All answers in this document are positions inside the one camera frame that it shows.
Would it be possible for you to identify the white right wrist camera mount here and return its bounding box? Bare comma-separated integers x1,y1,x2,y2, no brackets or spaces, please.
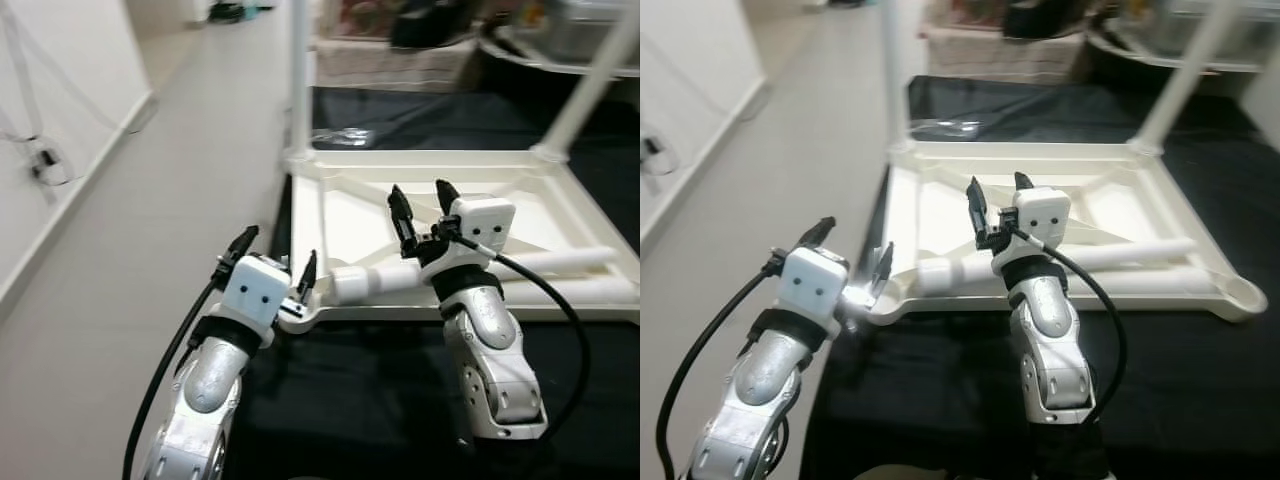
995,187,1071,271
420,197,516,286

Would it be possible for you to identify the black wall cable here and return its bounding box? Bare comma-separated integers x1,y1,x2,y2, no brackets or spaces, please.
640,120,691,176
0,0,76,191

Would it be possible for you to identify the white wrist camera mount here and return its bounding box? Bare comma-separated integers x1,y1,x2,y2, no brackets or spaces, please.
420,197,516,286
778,247,851,336
222,255,293,341
995,187,1071,271

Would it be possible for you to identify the black tablecloth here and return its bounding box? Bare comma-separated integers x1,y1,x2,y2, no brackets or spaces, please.
800,75,1280,480
215,85,641,480

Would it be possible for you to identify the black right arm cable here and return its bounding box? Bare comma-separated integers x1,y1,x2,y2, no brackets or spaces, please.
455,235,591,431
1020,228,1129,421

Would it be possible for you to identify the white plastic children table top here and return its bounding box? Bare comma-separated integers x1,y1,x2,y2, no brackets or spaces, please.
875,140,1269,323
280,148,641,323

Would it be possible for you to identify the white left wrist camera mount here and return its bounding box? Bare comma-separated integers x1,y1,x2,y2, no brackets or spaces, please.
778,247,851,336
222,255,293,341

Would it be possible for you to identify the beige patterned cloth bench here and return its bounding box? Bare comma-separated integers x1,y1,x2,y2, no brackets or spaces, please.
315,35,481,93
925,25,1091,83

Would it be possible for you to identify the black plastic bag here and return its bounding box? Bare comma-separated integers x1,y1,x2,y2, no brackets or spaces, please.
1005,0,1086,41
390,0,476,49

